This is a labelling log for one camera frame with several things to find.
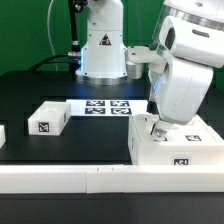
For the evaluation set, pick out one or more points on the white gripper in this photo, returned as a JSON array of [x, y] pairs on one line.
[[179, 91]]

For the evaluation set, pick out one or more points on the white cabinet door panel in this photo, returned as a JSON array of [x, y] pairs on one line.
[[143, 123]]

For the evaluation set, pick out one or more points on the white L-shaped fence wall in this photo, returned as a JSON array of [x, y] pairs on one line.
[[25, 179]]

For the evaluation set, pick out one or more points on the white cabinet top block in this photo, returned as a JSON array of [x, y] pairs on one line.
[[49, 119]]

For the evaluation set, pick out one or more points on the white marker sheet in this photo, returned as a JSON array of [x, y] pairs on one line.
[[108, 108]]

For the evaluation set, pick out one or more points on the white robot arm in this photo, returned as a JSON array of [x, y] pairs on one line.
[[190, 44]]

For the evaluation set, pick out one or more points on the white cabinet body box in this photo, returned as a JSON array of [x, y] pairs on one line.
[[145, 152]]

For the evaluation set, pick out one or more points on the white block at left edge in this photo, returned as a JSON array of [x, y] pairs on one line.
[[2, 135]]

